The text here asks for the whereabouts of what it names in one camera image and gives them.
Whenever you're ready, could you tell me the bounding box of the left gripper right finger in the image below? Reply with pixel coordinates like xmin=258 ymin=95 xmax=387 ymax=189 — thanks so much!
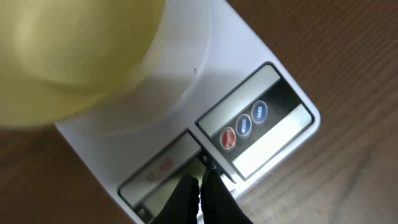
xmin=200 ymin=170 xmax=252 ymax=224

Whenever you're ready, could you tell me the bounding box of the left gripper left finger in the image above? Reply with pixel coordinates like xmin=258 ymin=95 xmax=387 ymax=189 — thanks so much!
xmin=152 ymin=174 xmax=199 ymax=224

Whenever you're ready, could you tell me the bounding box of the white digital kitchen scale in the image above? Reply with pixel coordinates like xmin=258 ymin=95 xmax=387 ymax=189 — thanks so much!
xmin=57 ymin=0 xmax=320 ymax=223

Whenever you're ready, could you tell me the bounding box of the pale yellow plastic bowl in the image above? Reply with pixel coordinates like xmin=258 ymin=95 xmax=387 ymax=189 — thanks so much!
xmin=1 ymin=0 xmax=165 ymax=128

